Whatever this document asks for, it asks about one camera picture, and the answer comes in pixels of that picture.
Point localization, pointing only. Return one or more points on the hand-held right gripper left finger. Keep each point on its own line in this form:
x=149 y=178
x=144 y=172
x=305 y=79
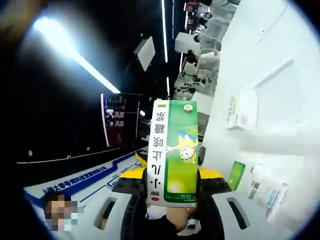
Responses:
x=132 y=215

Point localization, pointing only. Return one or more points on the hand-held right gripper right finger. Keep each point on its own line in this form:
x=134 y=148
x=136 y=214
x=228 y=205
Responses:
x=212 y=220

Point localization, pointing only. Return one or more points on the green cartoon medicine box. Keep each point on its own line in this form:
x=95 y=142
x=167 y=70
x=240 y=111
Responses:
x=180 y=150

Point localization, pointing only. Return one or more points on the green white medicine box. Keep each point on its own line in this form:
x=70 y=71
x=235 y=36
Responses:
x=236 y=176

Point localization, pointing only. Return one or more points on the white yellow-striped medicine box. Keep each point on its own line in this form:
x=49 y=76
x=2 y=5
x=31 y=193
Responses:
x=246 y=112

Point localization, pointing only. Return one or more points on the person's right hand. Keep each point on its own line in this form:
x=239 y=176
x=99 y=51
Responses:
x=178 y=217

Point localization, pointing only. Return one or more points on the black stand base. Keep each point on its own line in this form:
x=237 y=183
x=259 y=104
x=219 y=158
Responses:
x=202 y=156

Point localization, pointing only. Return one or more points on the white ceiling vent panel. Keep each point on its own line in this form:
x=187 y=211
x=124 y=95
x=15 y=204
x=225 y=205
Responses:
x=146 y=53

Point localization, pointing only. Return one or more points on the ceiling light strip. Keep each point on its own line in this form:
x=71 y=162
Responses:
x=164 y=37
x=75 y=53

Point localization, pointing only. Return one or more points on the large wall screen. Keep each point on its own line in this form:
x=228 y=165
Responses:
x=120 y=120

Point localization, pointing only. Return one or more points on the white blue wall poster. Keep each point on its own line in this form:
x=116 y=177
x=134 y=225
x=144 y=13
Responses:
x=82 y=185

